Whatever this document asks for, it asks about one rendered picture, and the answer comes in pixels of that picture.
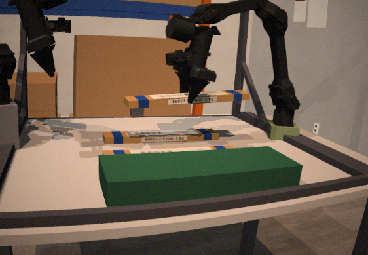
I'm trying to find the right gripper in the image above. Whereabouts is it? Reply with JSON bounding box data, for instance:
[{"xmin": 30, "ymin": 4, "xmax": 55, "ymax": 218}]
[{"xmin": 22, "ymin": 12, "xmax": 56, "ymax": 77}]

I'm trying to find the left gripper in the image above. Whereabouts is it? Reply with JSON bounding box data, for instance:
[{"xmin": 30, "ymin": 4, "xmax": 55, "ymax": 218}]
[{"xmin": 173, "ymin": 44, "xmax": 217, "ymax": 103}]

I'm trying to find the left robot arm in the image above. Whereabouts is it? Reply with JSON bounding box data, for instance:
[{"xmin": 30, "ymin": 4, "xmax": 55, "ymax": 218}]
[{"xmin": 165, "ymin": 0, "xmax": 300, "ymax": 127}]

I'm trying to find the green rectangular block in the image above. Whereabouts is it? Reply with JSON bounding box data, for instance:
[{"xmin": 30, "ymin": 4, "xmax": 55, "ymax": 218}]
[{"xmin": 98, "ymin": 146, "xmax": 303, "ymax": 207}]

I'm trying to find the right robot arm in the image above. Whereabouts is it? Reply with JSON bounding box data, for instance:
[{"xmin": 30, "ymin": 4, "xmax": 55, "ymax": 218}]
[{"xmin": 0, "ymin": 0, "xmax": 71, "ymax": 105}]

